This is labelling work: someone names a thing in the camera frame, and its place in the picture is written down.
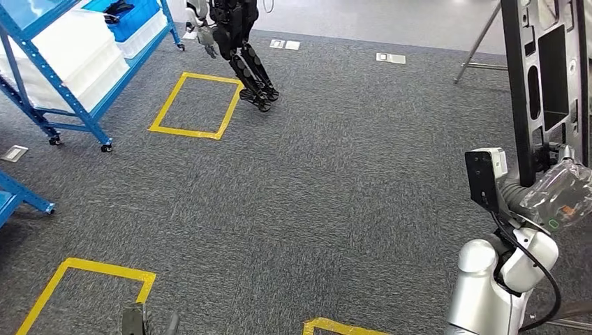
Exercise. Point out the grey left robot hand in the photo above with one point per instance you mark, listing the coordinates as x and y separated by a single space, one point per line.
172 326

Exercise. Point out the black plastic frame part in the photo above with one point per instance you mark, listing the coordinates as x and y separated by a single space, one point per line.
513 92

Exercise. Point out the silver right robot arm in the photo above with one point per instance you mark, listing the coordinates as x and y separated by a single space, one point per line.
481 296

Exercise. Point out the blue metal shelf rack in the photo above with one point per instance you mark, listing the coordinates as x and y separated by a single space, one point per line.
94 125
18 194

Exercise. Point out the yellow floor tape square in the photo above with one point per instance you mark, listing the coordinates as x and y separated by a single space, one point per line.
106 269
212 78

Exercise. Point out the metal floor outlet plate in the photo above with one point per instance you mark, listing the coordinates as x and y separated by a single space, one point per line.
14 153

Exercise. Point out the white plastic bin stack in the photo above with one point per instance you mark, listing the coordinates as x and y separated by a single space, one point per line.
78 60

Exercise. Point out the white plastic crate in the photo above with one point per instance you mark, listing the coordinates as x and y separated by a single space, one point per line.
143 39

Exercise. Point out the framed metal floor outlet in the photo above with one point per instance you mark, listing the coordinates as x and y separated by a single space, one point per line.
277 44

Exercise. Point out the blue plastic crate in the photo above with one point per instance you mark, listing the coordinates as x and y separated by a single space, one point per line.
134 23

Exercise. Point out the plain white floor plate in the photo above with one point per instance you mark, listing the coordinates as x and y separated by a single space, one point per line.
292 45

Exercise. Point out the black humanoid robot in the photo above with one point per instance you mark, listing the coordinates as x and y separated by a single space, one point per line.
240 27

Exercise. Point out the long metal floor outlet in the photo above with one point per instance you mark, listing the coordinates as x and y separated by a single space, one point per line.
393 58

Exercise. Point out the stainless steel table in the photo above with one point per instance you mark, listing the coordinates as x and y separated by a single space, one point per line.
478 42

